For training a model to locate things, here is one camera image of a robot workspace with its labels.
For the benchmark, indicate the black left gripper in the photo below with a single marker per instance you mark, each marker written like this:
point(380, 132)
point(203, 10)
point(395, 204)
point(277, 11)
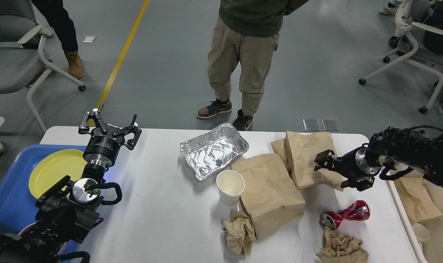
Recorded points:
point(102, 149)

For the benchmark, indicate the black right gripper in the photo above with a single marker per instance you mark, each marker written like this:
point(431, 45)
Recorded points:
point(353, 166)

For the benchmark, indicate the crushed red can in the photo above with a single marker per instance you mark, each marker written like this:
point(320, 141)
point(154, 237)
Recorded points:
point(359, 211)

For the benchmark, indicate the yellow plate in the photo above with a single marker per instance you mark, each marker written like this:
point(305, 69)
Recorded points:
point(53, 168)

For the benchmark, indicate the brown paper wad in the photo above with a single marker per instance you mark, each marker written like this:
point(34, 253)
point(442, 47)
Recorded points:
point(341, 248)

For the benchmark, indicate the large brown paper bag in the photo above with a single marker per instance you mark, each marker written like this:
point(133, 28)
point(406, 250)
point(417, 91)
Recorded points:
point(270, 198)

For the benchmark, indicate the aluminium foil tray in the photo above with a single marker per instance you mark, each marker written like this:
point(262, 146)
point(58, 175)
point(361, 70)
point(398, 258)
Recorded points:
point(211, 152)

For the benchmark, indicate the pink mug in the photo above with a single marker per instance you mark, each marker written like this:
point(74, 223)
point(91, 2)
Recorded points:
point(63, 248)

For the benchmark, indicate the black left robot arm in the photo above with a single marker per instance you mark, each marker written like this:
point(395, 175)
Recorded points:
point(106, 193)

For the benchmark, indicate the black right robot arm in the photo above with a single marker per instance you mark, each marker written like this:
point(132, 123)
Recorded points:
point(390, 154)

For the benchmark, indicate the floor outlet plate right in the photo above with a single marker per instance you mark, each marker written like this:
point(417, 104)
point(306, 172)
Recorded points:
point(330, 125)

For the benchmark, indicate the floor outlet plate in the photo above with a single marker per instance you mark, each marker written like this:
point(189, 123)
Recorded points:
point(330, 125)
point(311, 125)

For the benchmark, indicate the floor outlet plate left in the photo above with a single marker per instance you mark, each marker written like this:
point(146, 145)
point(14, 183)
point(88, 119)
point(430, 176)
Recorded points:
point(311, 125)

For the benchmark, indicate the brown bag in bin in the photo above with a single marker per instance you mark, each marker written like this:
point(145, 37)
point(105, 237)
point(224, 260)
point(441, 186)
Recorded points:
point(416, 200)

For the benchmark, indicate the white plastic bin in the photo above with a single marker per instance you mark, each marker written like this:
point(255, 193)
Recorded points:
point(433, 249)

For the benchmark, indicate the white paper scrap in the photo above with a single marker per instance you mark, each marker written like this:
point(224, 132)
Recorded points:
point(89, 39)

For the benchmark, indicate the white cup in bin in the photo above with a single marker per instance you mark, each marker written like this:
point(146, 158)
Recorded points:
point(421, 233)

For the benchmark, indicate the white paper cup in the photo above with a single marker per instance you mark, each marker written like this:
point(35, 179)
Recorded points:
point(230, 185)

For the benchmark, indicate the blue plastic tray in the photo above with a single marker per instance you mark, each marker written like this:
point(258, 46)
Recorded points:
point(9, 197)

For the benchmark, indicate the grey office chair left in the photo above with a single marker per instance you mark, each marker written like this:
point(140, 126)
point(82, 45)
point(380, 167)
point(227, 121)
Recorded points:
point(18, 65)

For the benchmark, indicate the crumpled brown paper ball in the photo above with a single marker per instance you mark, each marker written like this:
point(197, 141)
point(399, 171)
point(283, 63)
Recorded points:
point(240, 233)

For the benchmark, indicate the person in tan boots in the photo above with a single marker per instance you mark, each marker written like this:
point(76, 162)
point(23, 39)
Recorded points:
point(58, 18)

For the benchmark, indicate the person in khaki trousers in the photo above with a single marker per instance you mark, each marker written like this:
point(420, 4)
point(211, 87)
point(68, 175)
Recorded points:
point(246, 34)

